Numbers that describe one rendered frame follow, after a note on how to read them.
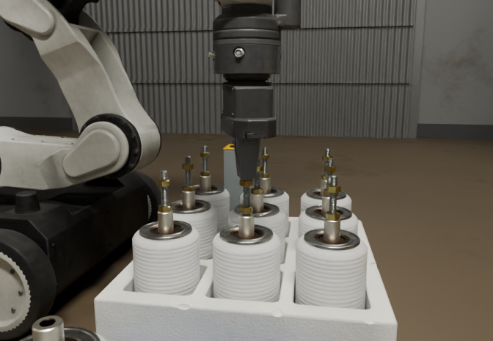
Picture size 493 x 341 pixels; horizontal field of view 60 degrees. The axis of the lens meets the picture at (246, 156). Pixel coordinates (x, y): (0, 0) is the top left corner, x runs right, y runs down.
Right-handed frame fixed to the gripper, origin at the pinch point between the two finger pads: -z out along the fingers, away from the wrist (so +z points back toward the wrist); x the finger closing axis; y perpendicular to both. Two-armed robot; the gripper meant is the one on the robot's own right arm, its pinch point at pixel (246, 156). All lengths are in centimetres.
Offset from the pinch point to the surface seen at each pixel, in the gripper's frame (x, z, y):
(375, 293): -7.5, -18.3, -16.2
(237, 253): -4.2, -12.1, 2.2
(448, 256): 36, -36, -65
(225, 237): -0.8, -11.0, 3.1
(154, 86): 344, 5, 1
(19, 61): 405, 28, 126
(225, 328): -6.6, -21.1, 4.3
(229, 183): 38.1, -13.2, -5.4
